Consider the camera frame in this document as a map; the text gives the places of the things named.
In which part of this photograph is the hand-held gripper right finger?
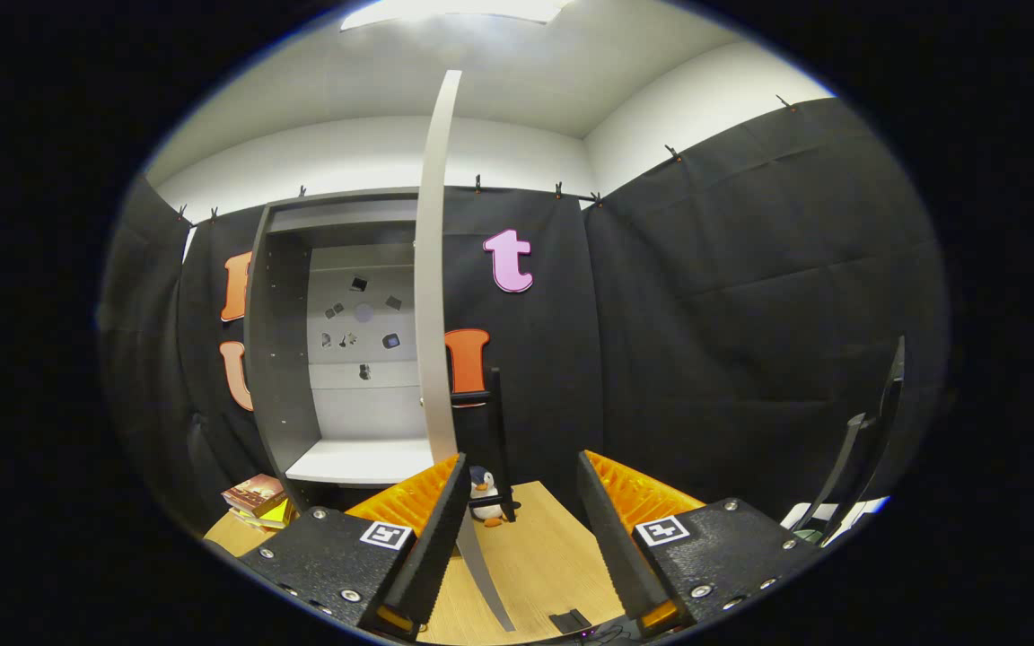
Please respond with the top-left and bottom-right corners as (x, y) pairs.
(576, 449), (823, 640)

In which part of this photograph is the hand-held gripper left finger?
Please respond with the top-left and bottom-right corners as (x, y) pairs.
(237, 451), (473, 642)

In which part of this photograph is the black door handle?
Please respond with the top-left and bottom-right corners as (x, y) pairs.
(451, 366), (520, 524)

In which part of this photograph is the beige shoe cabinet door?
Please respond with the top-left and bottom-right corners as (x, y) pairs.
(414, 69), (516, 633)

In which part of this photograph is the grey shoe cabinet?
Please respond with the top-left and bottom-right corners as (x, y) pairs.
(243, 187), (424, 514)

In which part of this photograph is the penguin plush toy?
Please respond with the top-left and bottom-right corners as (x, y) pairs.
(466, 465), (509, 528)

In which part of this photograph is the yellow book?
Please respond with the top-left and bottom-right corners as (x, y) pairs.
(230, 498), (298, 530)

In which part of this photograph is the brown cover book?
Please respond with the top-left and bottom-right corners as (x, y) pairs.
(221, 473), (289, 517)

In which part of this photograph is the black backdrop cloth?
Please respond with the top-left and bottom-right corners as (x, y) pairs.
(100, 94), (949, 539)

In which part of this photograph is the ceiling light panel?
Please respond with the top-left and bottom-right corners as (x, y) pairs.
(340, 0), (576, 32)

